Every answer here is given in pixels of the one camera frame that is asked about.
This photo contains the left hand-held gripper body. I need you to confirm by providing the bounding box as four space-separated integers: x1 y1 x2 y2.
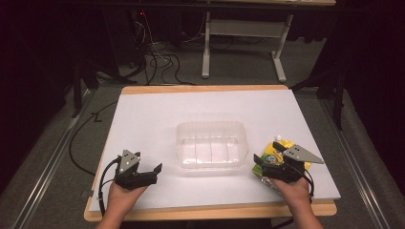
113 149 159 192

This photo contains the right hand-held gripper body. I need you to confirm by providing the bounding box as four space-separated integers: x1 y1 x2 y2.
261 144 326 184

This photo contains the yellow spouted drink pouch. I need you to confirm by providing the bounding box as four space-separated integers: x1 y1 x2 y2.
251 135 312 189

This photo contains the person's left hand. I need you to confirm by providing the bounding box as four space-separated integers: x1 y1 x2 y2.
107 181 148 218

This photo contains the person's right hand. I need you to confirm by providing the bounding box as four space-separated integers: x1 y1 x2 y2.
269 176 312 209

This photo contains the clear plastic container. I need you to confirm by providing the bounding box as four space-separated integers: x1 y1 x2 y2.
175 120 250 170

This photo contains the white table cover sheet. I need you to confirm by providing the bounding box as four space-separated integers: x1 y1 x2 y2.
88 89 342 213

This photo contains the black metal stand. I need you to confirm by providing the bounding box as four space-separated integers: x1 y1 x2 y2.
289 61 349 131
70 56 128 119

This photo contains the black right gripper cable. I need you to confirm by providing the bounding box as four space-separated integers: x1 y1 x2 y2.
294 165 316 204

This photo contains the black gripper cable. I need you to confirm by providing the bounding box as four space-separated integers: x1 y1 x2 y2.
294 165 316 204
97 156 123 218

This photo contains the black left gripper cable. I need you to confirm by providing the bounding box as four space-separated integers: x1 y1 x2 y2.
97 156 123 218

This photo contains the black floor cable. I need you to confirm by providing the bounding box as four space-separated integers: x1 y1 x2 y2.
68 100 119 177

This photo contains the metal floor rail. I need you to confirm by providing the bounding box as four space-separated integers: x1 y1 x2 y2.
318 97 385 229
9 89 98 229

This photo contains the tangled cable bundle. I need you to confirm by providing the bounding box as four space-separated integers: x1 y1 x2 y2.
125 9 197 87

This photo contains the white metal table frame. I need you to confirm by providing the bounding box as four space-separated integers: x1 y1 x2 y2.
201 10 294 84

